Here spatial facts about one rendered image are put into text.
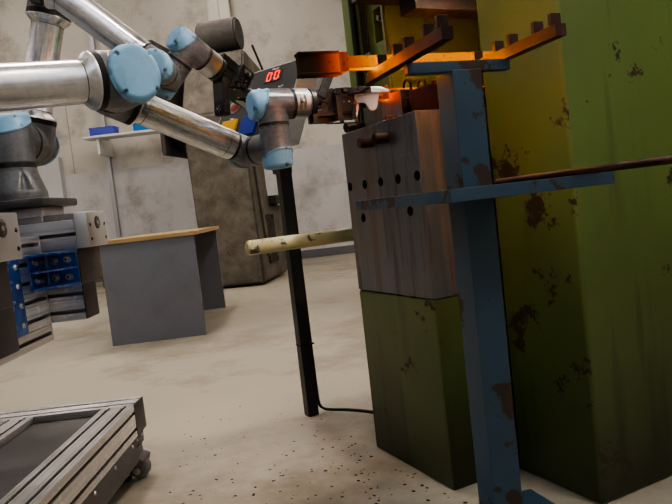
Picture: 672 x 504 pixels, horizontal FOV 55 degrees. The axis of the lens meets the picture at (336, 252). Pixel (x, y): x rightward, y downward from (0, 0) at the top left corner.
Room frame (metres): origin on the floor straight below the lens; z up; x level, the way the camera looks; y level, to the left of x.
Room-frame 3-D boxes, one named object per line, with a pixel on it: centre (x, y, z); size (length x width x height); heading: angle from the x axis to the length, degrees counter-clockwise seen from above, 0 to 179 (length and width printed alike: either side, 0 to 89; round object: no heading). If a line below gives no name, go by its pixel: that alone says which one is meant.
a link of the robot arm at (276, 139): (1.62, 0.13, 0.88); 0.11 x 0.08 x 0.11; 40
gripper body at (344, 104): (1.67, -0.03, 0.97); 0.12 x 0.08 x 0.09; 116
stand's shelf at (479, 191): (1.20, -0.26, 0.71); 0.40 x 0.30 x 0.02; 18
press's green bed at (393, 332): (1.81, -0.39, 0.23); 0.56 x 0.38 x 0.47; 116
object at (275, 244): (2.04, 0.07, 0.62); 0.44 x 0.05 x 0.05; 116
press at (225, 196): (7.21, 1.02, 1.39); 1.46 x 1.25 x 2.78; 178
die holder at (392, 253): (1.81, -0.39, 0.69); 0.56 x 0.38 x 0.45; 116
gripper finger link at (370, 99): (1.67, -0.14, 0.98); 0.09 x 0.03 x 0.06; 91
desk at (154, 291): (4.65, 1.20, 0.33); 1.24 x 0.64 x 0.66; 3
